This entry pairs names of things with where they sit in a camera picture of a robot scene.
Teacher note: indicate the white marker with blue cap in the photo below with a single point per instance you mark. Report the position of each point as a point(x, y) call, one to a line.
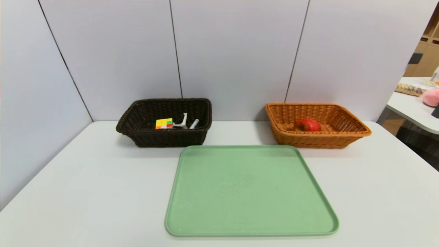
point(194, 124)

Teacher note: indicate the colourful puzzle cube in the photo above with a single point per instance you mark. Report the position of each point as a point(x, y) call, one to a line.
point(164, 123)

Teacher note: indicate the red apple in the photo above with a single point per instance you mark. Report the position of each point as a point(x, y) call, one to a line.
point(308, 125)

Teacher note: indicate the dark brown wicker basket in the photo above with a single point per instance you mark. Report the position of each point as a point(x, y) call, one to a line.
point(164, 137)

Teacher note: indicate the orange wicker basket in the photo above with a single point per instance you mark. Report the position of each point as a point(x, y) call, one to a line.
point(325, 137)

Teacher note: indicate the green plastic tray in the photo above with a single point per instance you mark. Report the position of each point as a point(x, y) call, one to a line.
point(247, 199)

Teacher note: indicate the white background table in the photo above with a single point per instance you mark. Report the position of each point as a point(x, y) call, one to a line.
point(411, 106)

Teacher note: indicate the brown woven background object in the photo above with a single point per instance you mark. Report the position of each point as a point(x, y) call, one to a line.
point(410, 89)

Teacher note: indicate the pink background object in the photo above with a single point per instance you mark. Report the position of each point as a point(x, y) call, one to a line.
point(431, 97)

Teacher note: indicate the wooden background shelf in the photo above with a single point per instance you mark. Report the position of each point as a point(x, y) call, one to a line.
point(425, 55)

